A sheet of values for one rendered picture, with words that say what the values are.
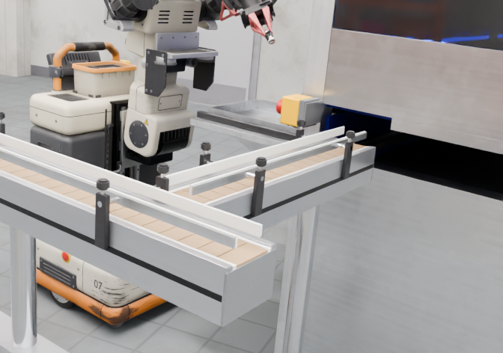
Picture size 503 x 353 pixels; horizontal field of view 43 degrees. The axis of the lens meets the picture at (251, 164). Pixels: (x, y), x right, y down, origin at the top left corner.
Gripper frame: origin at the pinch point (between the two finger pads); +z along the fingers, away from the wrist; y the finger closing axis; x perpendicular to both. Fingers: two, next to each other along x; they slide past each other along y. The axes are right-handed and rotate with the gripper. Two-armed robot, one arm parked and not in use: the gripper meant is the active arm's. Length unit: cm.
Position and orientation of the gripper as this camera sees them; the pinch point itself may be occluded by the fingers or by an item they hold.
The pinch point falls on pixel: (267, 33)
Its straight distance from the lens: 193.0
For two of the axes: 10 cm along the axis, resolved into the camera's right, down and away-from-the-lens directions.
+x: 1.8, 5.0, 8.5
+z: 3.4, 7.8, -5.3
